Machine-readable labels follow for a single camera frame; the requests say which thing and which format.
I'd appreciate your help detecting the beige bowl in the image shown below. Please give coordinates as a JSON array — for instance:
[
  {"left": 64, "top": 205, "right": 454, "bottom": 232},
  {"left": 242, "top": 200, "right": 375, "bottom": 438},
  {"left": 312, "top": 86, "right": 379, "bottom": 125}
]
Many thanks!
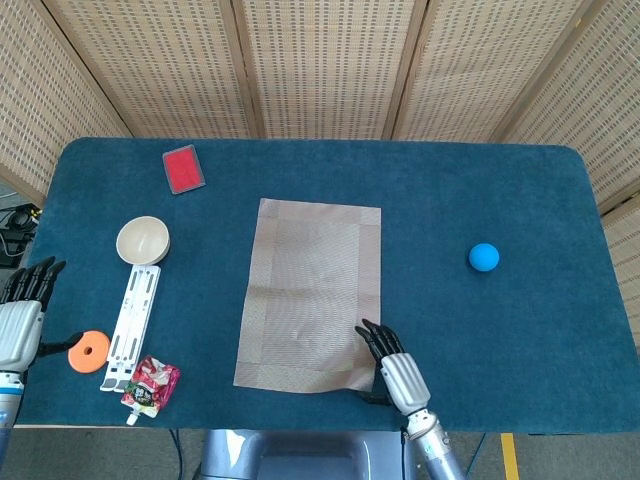
[{"left": 115, "top": 215, "right": 172, "bottom": 265}]

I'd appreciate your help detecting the blue table cloth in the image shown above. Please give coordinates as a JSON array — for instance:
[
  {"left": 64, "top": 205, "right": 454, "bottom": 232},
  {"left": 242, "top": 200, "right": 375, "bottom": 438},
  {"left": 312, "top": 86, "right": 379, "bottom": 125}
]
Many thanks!
[{"left": 0, "top": 137, "right": 640, "bottom": 435}]

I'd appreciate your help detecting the blue-grey robot torso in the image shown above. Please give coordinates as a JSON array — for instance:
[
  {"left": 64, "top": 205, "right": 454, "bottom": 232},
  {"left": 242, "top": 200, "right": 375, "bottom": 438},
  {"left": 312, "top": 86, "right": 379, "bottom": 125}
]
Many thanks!
[{"left": 197, "top": 428, "right": 417, "bottom": 480}]

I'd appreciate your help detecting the orange foam ring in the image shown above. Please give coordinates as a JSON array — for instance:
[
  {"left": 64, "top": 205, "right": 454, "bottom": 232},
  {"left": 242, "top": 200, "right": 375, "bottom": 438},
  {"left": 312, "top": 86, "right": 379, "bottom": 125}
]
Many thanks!
[{"left": 67, "top": 329, "right": 111, "bottom": 375}]

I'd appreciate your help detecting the blue cable under table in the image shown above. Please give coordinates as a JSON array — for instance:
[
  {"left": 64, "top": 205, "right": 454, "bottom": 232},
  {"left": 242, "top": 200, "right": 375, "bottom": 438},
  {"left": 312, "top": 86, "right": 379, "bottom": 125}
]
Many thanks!
[
  {"left": 467, "top": 433, "right": 489, "bottom": 480},
  {"left": 168, "top": 428, "right": 184, "bottom": 480}
]

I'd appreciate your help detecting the white folding stand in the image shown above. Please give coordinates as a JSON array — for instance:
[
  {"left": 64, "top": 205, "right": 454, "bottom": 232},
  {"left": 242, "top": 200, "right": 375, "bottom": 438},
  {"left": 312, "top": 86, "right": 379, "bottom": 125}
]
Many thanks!
[{"left": 99, "top": 263, "right": 162, "bottom": 392}]

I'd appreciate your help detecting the red flat card case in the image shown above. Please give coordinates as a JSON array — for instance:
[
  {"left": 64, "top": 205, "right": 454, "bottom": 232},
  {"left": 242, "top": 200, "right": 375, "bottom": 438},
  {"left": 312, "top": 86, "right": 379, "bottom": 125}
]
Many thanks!
[{"left": 161, "top": 143, "right": 207, "bottom": 196}]

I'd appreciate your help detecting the beige woven placemat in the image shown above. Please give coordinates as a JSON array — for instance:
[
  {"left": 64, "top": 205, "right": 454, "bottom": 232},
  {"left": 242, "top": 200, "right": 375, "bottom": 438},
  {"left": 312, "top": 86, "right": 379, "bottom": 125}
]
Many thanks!
[{"left": 233, "top": 197, "right": 383, "bottom": 396}]

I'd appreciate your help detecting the black floor equipment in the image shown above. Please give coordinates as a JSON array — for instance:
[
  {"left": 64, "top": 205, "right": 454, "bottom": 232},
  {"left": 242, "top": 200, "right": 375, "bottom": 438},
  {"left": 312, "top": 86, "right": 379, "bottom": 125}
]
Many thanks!
[{"left": 0, "top": 202, "right": 41, "bottom": 269}]

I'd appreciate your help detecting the blue ball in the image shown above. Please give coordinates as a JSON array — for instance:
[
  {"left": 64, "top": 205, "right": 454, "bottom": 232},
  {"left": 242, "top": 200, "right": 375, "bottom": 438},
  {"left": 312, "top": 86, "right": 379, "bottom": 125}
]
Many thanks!
[{"left": 468, "top": 242, "right": 501, "bottom": 274}]

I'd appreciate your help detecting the bamboo folding screen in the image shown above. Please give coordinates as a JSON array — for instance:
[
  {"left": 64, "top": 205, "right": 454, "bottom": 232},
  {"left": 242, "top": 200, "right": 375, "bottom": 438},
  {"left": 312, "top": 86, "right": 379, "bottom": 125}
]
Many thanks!
[{"left": 0, "top": 0, "right": 640, "bottom": 216}]

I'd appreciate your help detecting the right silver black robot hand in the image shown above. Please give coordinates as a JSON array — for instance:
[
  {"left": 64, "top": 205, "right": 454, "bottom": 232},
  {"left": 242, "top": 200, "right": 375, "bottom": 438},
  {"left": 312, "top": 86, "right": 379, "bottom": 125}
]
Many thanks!
[{"left": 353, "top": 318, "right": 432, "bottom": 415}]

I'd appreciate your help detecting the red drink pouch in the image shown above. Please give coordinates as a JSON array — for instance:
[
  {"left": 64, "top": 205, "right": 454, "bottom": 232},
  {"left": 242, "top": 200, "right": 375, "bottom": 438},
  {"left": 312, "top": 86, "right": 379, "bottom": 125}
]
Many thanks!
[{"left": 120, "top": 354, "right": 182, "bottom": 427}]

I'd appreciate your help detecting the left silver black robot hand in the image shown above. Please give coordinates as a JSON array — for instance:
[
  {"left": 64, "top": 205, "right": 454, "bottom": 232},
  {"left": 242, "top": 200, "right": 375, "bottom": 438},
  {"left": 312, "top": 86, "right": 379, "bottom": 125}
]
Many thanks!
[{"left": 0, "top": 256, "right": 84, "bottom": 372}]

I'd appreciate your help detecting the metal table leg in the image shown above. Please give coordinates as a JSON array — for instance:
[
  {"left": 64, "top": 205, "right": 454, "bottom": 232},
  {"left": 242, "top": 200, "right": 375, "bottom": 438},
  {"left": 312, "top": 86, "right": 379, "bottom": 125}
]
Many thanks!
[{"left": 438, "top": 432, "right": 453, "bottom": 480}]

